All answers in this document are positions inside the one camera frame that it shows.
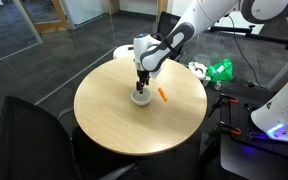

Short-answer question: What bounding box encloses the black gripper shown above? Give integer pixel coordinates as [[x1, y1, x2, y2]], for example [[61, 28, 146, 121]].
[[136, 71, 149, 94]]

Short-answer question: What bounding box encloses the white ceramic bowl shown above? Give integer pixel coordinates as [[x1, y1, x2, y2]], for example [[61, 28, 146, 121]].
[[131, 88, 152, 106]]

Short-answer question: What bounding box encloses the orange marker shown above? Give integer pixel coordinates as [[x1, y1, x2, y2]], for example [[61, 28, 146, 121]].
[[158, 87, 168, 101]]

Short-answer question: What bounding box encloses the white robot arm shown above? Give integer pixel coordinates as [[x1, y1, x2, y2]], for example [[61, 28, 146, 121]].
[[133, 0, 288, 142]]

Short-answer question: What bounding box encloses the small white round table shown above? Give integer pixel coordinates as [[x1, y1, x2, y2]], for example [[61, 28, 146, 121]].
[[113, 44, 145, 59]]

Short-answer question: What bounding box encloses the round wooden table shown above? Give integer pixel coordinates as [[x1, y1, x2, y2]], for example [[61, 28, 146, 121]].
[[74, 58, 207, 156]]

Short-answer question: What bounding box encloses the white crumpled cloth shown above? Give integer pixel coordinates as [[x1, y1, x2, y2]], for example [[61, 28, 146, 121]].
[[188, 62, 208, 80]]

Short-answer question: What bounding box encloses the black mesh office chair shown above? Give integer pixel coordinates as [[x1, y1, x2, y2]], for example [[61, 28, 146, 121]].
[[156, 12, 184, 61]]

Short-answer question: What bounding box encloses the green plastic bag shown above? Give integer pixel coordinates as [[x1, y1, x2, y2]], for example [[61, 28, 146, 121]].
[[206, 59, 233, 84]]

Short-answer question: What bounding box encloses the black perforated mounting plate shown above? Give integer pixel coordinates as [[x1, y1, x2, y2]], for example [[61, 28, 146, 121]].
[[221, 97, 288, 157]]

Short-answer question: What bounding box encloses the black mesh chair foreground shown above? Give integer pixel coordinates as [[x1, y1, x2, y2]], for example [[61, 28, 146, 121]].
[[0, 95, 137, 180]]

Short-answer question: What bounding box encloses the orange handled clamp far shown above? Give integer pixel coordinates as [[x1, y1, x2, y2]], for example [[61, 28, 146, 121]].
[[206, 94, 238, 118]]

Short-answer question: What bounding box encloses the orange handled clamp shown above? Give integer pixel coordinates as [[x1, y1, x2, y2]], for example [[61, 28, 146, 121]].
[[210, 121, 241, 136], [206, 94, 238, 118]]

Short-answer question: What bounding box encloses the orange handled clamp near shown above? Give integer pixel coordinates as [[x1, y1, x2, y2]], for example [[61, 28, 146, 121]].
[[210, 121, 241, 136]]

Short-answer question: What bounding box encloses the black cable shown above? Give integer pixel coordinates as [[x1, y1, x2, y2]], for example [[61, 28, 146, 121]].
[[228, 14, 268, 90]]

